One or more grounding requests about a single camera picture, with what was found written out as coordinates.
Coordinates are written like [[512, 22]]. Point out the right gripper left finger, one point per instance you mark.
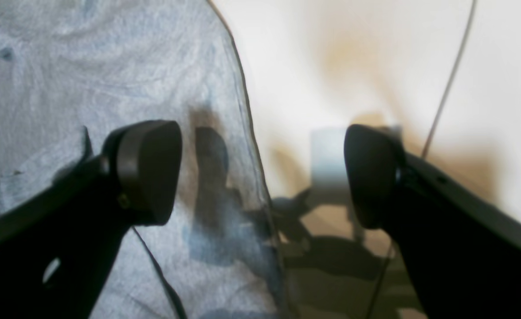
[[57, 249]]

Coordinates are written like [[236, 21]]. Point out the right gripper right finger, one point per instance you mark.
[[463, 255]]

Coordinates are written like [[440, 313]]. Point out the grey T-shirt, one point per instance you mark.
[[74, 71]]

